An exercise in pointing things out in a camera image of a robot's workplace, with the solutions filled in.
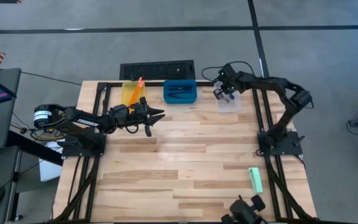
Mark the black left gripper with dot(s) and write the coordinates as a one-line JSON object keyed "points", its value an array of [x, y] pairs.
{"points": [[126, 115]]}

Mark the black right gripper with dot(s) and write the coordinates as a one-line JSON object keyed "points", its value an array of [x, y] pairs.
{"points": [[228, 77]]}

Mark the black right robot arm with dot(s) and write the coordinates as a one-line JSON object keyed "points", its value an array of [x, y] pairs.
{"points": [[269, 82]]}

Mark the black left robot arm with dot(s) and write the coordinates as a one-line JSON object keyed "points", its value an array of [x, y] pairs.
{"points": [[82, 121]]}

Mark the clear plastic bin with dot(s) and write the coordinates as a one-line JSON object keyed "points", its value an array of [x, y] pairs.
{"points": [[228, 107]]}

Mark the blue plastic bin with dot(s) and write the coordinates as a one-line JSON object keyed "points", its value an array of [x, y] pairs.
{"points": [[180, 100]]}

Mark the yellow translucent bin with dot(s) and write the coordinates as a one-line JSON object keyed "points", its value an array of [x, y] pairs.
{"points": [[126, 93]]}

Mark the black keyboard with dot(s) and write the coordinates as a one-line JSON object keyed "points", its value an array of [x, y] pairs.
{"points": [[157, 70]]}

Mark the mint green eraser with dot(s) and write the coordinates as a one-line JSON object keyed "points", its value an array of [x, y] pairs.
{"points": [[255, 180]]}

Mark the white box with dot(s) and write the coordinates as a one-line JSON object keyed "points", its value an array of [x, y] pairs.
{"points": [[50, 171]]}

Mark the black diagonal bar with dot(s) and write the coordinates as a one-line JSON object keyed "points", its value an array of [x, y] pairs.
{"points": [[36, 149]]}

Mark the black aluminium table frame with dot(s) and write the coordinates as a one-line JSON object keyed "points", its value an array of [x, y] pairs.
{"points": [[204, 83]]}

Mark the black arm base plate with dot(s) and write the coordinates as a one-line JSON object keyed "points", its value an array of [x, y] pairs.
{"points": [[291, 146], [82, 151]]}

